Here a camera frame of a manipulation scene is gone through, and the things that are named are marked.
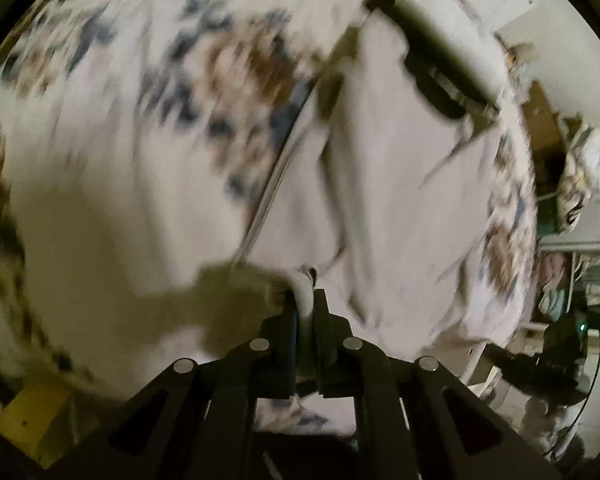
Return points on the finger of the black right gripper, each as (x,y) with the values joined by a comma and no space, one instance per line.
(555,374)

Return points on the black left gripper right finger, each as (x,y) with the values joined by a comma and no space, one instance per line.
(415,420)

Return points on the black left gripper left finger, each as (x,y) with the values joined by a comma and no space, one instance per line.
(194,421)

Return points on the beige garment with black collar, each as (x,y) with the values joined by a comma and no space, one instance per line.
(388,201)

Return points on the pile of clothes on chair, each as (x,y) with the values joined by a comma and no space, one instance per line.
(579,185)

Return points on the brown cardboard box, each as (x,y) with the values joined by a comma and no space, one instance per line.
(542,127)

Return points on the floral bed sheet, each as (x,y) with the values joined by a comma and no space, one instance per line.
(137,138)

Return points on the folded black garment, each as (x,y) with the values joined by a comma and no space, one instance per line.
(431,74)

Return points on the folded white garment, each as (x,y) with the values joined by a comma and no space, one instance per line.
(475,57)

